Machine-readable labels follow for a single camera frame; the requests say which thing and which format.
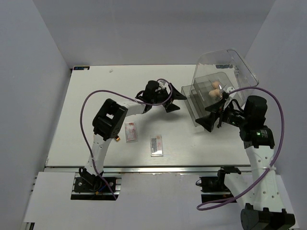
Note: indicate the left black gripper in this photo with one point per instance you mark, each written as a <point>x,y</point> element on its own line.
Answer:
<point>173,94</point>

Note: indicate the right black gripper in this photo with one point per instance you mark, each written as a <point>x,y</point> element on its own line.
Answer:
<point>207,121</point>

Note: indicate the clear acrylic organizer with lid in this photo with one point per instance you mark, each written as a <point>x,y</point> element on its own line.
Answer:
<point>216,72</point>

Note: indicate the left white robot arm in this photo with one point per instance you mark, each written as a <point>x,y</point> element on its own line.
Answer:
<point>110,118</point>

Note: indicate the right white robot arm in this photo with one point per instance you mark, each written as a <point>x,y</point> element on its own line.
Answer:
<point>261,203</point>

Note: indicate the clear false eyelash case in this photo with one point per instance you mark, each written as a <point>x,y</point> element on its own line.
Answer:
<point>156,145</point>

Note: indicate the blue label sticker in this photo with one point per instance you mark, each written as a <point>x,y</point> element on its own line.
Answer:
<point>81,68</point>

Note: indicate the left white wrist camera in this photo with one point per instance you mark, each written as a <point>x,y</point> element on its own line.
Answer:
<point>162,84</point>

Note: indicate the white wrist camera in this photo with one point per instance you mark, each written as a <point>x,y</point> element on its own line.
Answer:
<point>229,89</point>
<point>162,84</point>

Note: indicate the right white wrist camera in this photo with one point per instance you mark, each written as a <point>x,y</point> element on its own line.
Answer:
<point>229,89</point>

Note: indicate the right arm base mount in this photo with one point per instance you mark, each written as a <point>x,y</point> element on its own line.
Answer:
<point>213,187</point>

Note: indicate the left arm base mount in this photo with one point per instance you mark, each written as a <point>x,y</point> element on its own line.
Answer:
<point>88,186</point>

